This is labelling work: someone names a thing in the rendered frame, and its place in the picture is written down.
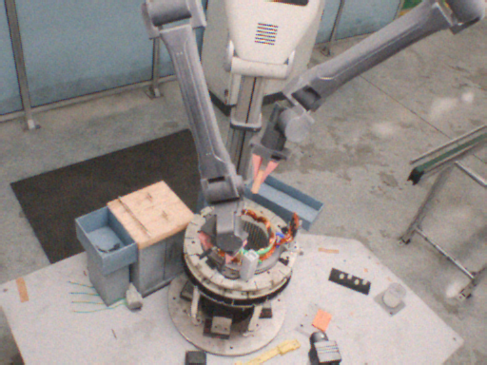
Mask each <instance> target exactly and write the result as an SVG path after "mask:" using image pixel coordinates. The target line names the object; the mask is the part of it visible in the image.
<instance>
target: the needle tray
mask: <svg viewBox="0 0 487 365"><path fill-rule="evenodd" d="M253 182H254V181H253V180H252V181H250V182H249V183H248V185H246V186H245V187H244V195H243V196H244V197H246V198H248V199H249V200H250V201H252V202H255V203H257V204H258V205H259V206H261V207H263V208H265V209H267V210H269V211H270V212H273V213H274V214H275V215H276V217H277V216H278V217H279V218H281V219H282V220H283V221H284V222H285V223H286V227H287V228H288V229H289V223H290V221H291V218H292V217H293V216H294V212H296V214H298V215H297V218H298V217H299V218H298V221H302V228H303V229H304V230H305V231H307V232H309V229H310V228H311V227H312V226H313V225H314V222H315V221H316V220H317V219H318V218H319V216H320V214H321V212H322V211H323V207H324V205H325V203H323V202H319V201H318V200H316V199H314V197H312V196H309V195H307V194H305V193H304V192H302V191H300V190H298V189H296V188H295V187H293V186H291V185H289V184H287V183H285V182H283V181H280V180H278V179H276V178H274V177H273V176H271V175H267V176H266V178H265V179H264V181H263V184H261V185H260V187H259V191H258V193H255V194H254V195H253V194H252V193H253V192H252V191H251V189H252V186H253ZM252 197H253V198H252ZM251 198H252V200H251Z"/></svg>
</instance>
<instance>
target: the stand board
mask: <svg viewBox="0 0 487 365"><path fill-rule="evenodd" d="M146 192H148V193H149V195H150V196H151V197H152V202H151V201H149V200H148V198H147V197H146ZM122 200H123V201H124V202H125V203H126V205H128V208H129V209H130V210H131V211H133V214H134V216H137V218H138V220H139V221H140V222H141V223H142V224H143V226H144V227H145V228H146V229H147V231H148V232H149V233H150V234H151V238H149V237H148V236H147V234H146V233H145V232H144V231H143V229H142V228H141V227H140V226H139V225H138V223H137V221H135V220H134V219H133V217H132V216H130V215H129V213H128V211H127V210H126V209H125V208H124V206H123V205H122V204H121V203H120V202H119V199H118V200H115V201H111V202H108V203H107V205H109V207H110V209H111V210H112V211H113V212H114V213H115V215H116V216H117V217H118V219H119V220H120V221H121V223H122V224H123V225H124V226H125V228H126V229H127V230H128V232H129V234H130V235H131V236H133V238H134V239H135V240H136V241H137V242H138V243H137V247H138V249H139V250H142V249H144V248H145V247H147V246H149V245H151V244H153V243H155V242H157V241H160V240H162V239H164V238H166V237H170V236H171V235H173V234H175V233H176V232H180V231H181V230H183V229H185V228H187V227H188V224H189V223H190V222H191V219H192V218H193V217H195V215H194V214H193V213H192V212H191V211H190V210H189V209H188V208H187V207H186V206H185V204H184V203H183V202H181V200H180V199H179V198H178V197H177V196H176V194H175V193H174V192H173V191H171V190H170V188H169V187H168V186H167V185H166V183H165V182H164V181H160V182H157V183H156V184H153V185H150V186H148V187H146V188H144V189H142V190H140V191H135V192H133V193H131V194H129V195H127V196H123V197H122ZM163 210H164V211H165V212H166V214H167V215H168V216H169V218H168V221H166V219H165V217H163V216H162V211H163Z"/></svg>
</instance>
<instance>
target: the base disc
mask: <svg viewBox="0 0 487 365"><path fill-rule="evenodd" d="M186 282H187V278H186V276H185V274H182V275H180V276H178V277H177V278H175V279H173V281H171V283H170V285H169V287H168V295H167V307H168V311H169V313H170V318H171V320H172V321H173V323H174V325H175V326H176V329H178V331H179V332H180V333H181V335H182V336H183V337H185V338H186V339H187V340H188V341H189V342H191V343H192V344H194V345H195V346H196V347H199V348H200V349H202V350H205V351H209V352H210V353H213V354H216V355H246V354H249V353H252V352H256V351H258V350H260V349H261V348H262V347H264V346H266V344H267V343H270V342H271V340H272V339H273V338H275V337H276V335H277V334H278V332H279V331H280V329H281V327H282V324H283V322H284V318H285V314H286V303H285V298H284V294H283V293H282V294H281V295H280V296H278V297H277V298H276V299H275V300H272V301H270V302H271V306H272V315H273V317H272V318H258V320H257V322H259V324H260V325H261V328H260V330H259V331H256V332H255V333H253V334H252V335H249V336H250V337H249V336H243V335H242V333H241V329H242V328H243V327H245V326H247V323H248V321H249V319H250V316H251V314H250V316H249V317H248V318H246V319H245V320H243V321H242V322H238V323H233V324H231V327H230V333H229V339H218V338H214V337H209V336H203V334H204V325H205V319H206V318H208V319H213V318H211V317H209V316H208V314H206V313H205V312H204V309H203V307H202V304H201V303H200V308H199V310H200V311H201V312H202V313H201V314H199V315H200V316H201V317H202V318H203V322H202V323H200V324H199V325H195V324H194V322H193V321H192V320H191V319H190V317H189V315H188V314H187V313H186V312H185V310H186V308H188V307H189V306H191V305H192V302H189V301H188V300H185V299H181V298H179V295H180V294H181V292H182V290H183V289H184V288H183V287H184V286H185V284H186ZM274 309H275V310H274ZM213 345H214V347H213ZM211 347H212V348H211Z"/></svg>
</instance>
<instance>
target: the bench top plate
mask: <svg viewBox="0 0 487 365"><path fill-rule="evenodd" d="M296 242H298V243H299V247H303V256H299V255H298V258H297V260H296V261H295V263H294V265H293V275H291V276H292V278H291V280H290V282H289V284H288V286H287V288H286V289H285V291H283V294H284V298H285V303H286V314H285V318H284V322H283V324H282V327H281V329H280V331H279V332H278V334H277V335H276V337H275V338H273V339H272V340H271V342H270V343H267V344H266V346H264V347H262V348H261V349H260V350H258V351H256V352H252V353H249V354H246V355H216V354H213V353H210V352H209V351H206V365H235V363H236V362H238V360H240V361H241V362H242V365H243V364H244V363H247V362H248V361H249V360H251V359H254V358H256V357H257V356H258V355H262V354H264V353H265V352H266V351H270V350H271V349H273V348H275V347H277V346H278V345H279V344H280V343H281V342H285V341H286V340H289V341H292V340H294V339H295V338H296V339H297V340H298V341H299V342H300V344H301V347H300V348H299V349H298V350H294V352H292V351H290V352H289V353H288V354H286V355H283V356H281V355H275V357H273V358H270V359H268V360H267V361H266V362H265V363H261V365H293V363H294V365H306V362H307V361H308V357H307V356H308V351H309V349H310V348H311V346H310V344H309V340H308V338H309V337H307V336H305V335H304V334H301V333H300V332H298V331H296V330H295V327H296V325H297V324H298V322H299V321H300V318H301V316H302V314H303V312H304V311H305V307H306V306H307V304H308V303H309V301H311V302H315V303H316V304H318V305H320V306H321V307H323V308H324V309H326V310H328V311H331V312H332V313H333V314H334V315H333V316H332V318H331V320H330V322H329V324H328V326H327V328H326V331H325V332H326V335H327V336H328V339H329V340H336V343H337V344H338V347H339V351H340V353H341V358H342V360H341V363H340V365H441V364H443V363H444V361H445V360H446V359H448V358H449V357H450V356H451V355H453V353H454V352H455V351H456V350H458V349H459V348H460V347H461V346H462V345H463V344H464V343H465V341H464V340H463V339H462V338H461V337H460V336H459V335H458V334H457V333H456V332H454V331H453V330H452V328H450V327H449V326H448V324H446V323H445V321H444V320H441V318H440V317H438V315H437V314H436V313H435V312H434V311H433V310H432V309H430V308H429V307H428V306H427V305H426V304H425V303H424V301H422V300H421V299H420V298H418V297H417V295H416V294H414V292H413V291H412V290H410V288H409V287H407V286H406V285H405V284H404V283H403V282H402V281H401V280H400V279H399V278H398V277H397V276H395V275H394V274H393V273H392V272H391V270H389V269H388V268H387V266H385V265H384V264H383V263H382V262H381V261H380V260H379V259H378V258H376V256H375V255H374V254H373V253H371V252H370V251H369V250H368V249H367V248H366V247H365V246H364V245H363V244H362V243H360V241H359V240H348V239H342V238H336V237H328V236H326V237H322V236H315V235H308V234H301V233H299V234H298V236H297V237H296ZM318 247H320V248H325V249H332V250H339V253H338V254H332V253H326V252H321V251H318ZM376 262H379V263H380V265H378V264H376ZM332 267H333V268H336V269H340V270H341V271H343V272H344V273H347V274H348V273H349V274H351V275H353V276H355V277H358V278H362V279H365V280H367V281H368V280H369V281H371V286H370V291H369V294H368V296H367V295H363V294H361V293H359V292H357V291H353V290H351V289H349V288H347V287H343V286H340V285H338V284H337V283H333V282H331V281H329V280H328V278H329V275H330V272H331V268H332ZM364 267H365V268H367V269H368V272H364ZM371 270H372V271H371ZM383 271H384V272H383ZM388 276H389V277H390V279H391V280H392V281H389V280H388V279H387V278H388ZM23 277H24V282H25V285H26V287H27V291H28V295H29V301H27V302H24V303H21V300H20V297H19V293H18V290H17V283H16V281H15V279H14V280H12V281H8V282H6V283H4V284H1V285H0V307H1V309H2V311H3V314H4V315H5V319H6V321H7V323H8V325H9V327H10V331H11V333H12V335H13V337H14V341H15V343H16V345H17V347H18V349H19V353H20V355H21V357H22V358H23V360H24V363H25V365H185V351H186V350H189V351H204V350H202V349H200V348H199V347H196V346H195V345H194V344H192V343H191V342H189V341H188V340H187V339H186V338H185V337H183V336H182V335H181V333H180V332H179V331H178V329H176V326H175V325H174V323H173V321H172V320H171V318H170V313H169V311H168V307H167V295H168V287H169V285H167V286H166V287H164V289H160V290H159V291H157V292H155V293H153V294H151V295H150V296H148V297H146V298H143V306H142V308H143V310H142V311H140V312H137V313H131V309H129V307H128V304H122V303H127V299H126V298H125V299H121V300H120V301H118V302H117V303H114V304H112V305H111V306H109V307H107V306H106V305H105V304H95V303H86V302H76V303H71V302H72V301H90V302H97V303H103V300H102V298H100V297H99V296H94V295H87V294H69V293H70V292H73V293H74V292H79V293H90V294H95V295H98V293H97V291H96V290H95V289H94V288H89V287H86V286H82V285H78V284H75V283H72V282H76V283H80V284H84V285H87V286H91V287H93V285H92V284H91V283H90V281H89V277H88V255H87V251H86V252H82V253H80V254H78V255H76V256H72V257H70V258H68V259H63V260H61V261H59V262H57V263H53V264H52V265H50V266H48V267H44V268H41V269H40V270H38V271H34V272H32V273H30V274H26V275H24V276H23ZM21 278H22V277H21ZM17 279H19V278H17ZM382 281H383V282H382ZM394 282H395V283H400V284H401V285H402V286H403V287H405V289H406V295H405V297H404V298H402V301H403V302H404V303H405V304H406V306H405V307H404V308H402V309H401V310H400V311H399V312H398V313H396V314H395V315H393V316H392V317H389V316H388V315H387V314H386V313H385V312H384V310H382V309H381V308H380V306H379V305H378V304H377V303H376V302H375V301H374V300H373V298H374V297H375V296H376V295H377V294H379V293H381V292H382V291H384V290H385V289H386V288H389V285H390V283H394ZM291 291H292V292H291ZM292 294H293V295H292ZM118 304H120V305H119V306H117V305H118ZM116 306H117V307H116ZM111 307H113V308H112V309H106V310H101V311H95V312H91V313H74V312H71V311H77V312H89V311H94V310H100V309H104V308H111ZM114 307H116V308H114ZM350 312H352V313H354V315H353V316H350ZM340 318H341V319H340ZM347 327H348V329H347ZM176 359H177V360H178V361H179V362H181V363H182V364H181V363H179V362H178V361H177V360H176ZM305 360H306V361H305ZM225 361H226V362H227V363H226V362H225Z"/></svg>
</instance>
